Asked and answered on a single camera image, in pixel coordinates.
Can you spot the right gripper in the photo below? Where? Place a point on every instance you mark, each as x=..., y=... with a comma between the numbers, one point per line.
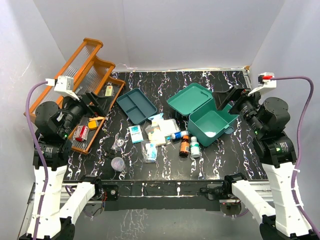
x=221, y=98

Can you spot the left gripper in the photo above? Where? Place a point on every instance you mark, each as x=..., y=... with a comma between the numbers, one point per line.
x=89, y=109

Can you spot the green medicine box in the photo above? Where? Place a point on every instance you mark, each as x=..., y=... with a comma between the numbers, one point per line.
x=204, y=120

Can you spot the white green-label bottle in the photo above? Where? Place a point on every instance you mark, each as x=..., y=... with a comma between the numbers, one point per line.
x=195, y=151

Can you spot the blue cotton swab bag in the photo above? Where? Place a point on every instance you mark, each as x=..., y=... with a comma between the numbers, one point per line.
x=155, y=119

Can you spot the cotton ball bag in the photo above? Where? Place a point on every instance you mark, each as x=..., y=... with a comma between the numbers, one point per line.
x=155, y=135

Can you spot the brown medicine bottle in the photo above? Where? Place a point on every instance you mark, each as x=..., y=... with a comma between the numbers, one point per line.
x=184, y=147

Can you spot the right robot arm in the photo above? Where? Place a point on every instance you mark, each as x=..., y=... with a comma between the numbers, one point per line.
x=284, y=220

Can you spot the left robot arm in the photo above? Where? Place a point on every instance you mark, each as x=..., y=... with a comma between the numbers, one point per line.
x=50, y=132

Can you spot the white small box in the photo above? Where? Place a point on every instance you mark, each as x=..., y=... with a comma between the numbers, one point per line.
x=109, y=91

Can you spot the red white box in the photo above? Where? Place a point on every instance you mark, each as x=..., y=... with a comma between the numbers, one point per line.
x=81, y=133

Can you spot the orange wooden shelf rack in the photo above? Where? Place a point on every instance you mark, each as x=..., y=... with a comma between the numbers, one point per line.
x=90, y=74

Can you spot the blue divided tray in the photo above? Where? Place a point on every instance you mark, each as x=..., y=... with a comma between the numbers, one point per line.
x=136, y=106

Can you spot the small clear bag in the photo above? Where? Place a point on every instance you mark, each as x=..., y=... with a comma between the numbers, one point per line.
x=118, y=143

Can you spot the teal white wipe packet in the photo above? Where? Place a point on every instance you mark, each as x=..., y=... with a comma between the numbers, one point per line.
x=136, y=134

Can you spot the white blue tube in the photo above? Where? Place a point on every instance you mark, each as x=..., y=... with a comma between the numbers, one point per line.
x=179, y=135

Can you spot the clear plastic cup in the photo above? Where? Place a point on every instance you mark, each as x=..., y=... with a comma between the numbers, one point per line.
x=118, y=164

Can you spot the white gauze packet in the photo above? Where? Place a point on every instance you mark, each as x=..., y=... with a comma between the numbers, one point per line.
x=169, y=126

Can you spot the clear bag blue bandages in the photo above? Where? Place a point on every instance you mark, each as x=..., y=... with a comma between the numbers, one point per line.
x=149, y=151

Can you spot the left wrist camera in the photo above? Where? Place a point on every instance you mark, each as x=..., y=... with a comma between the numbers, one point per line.
x=64, y=85

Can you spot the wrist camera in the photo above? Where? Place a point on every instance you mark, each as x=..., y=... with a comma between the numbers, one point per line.
x=266, y=83
x=64, y=85

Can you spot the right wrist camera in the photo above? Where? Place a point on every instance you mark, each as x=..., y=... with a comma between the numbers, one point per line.
x=266, y=83

